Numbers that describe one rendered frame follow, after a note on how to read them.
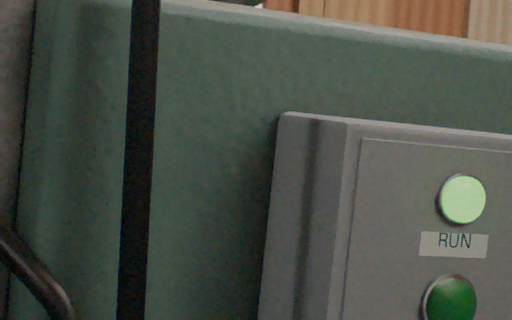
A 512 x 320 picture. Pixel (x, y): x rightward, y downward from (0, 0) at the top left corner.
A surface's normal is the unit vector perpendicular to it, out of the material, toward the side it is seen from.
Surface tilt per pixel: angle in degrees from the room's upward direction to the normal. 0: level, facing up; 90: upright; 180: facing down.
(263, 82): 90
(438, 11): 87
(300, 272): 90
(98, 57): 90
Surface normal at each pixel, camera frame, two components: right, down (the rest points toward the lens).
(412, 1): 0.48, 0.04
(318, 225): -0.89, -0.07
